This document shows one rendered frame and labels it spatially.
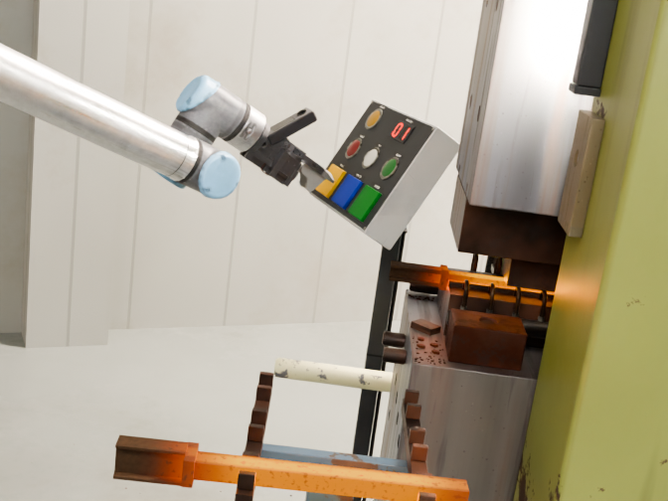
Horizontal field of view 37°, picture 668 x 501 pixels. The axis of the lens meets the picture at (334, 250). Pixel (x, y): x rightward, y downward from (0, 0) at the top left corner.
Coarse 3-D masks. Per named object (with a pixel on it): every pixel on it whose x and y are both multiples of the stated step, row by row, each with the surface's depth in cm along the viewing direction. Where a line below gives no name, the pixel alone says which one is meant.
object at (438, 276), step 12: (396, 264) 178; (408, 264) 178; (420, 264) 180; (396, 276) 179; (408, 276) 179; (420, 276) 179; (432, 276) 178; (444, 276) 177; (456, 276) 177; (468, 276) 178; (480, 276) 178; (492, 276) 179; (444, 288) 177; (528, 288) 177
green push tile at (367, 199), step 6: (366, 186) 223; (366, 192) 222; (372, 192) 220; (378, 192) 218; (360, 198) 222; (366, 198) 220; (372, 198) 219; (378, 198) 218; (354, 204) 223; (360, 204) 221; (366, 204) 219; (372, 204) 218; (348, 210) 224; (354, 210) 222; (360, 210) 220; (366, 210) 218; (354, 216) 221; (360, 216) 219; (366, 216) 218
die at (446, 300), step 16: (480, 272) 191; (448, 288) 175; (480, 288) 176; (496, 288) 176; (512, 288) 177; (448, 304) 173; (480, 304) 172; (496, 304) 172; (512, 304) 172; (528, 304) 172
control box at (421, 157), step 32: (384, 128) 232; (416, 128) 221; (352, 160) 236; (384, 160) 224; (416, 160) 215; (448, 160) 218; (384, 192) 217; (416, 192) 217; (352, 224) 221; (384, 224) 216
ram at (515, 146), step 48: (528, 0) 153; (576, 0) 153; (480, 48) 176; (528, 48) 155; (576, 48) 155; (480, 96) 166; (528, 96) 157; (576, 96) 157; (480, 144) 160; (528, 144) 159; (480, 192) 162; (528, 192) 161
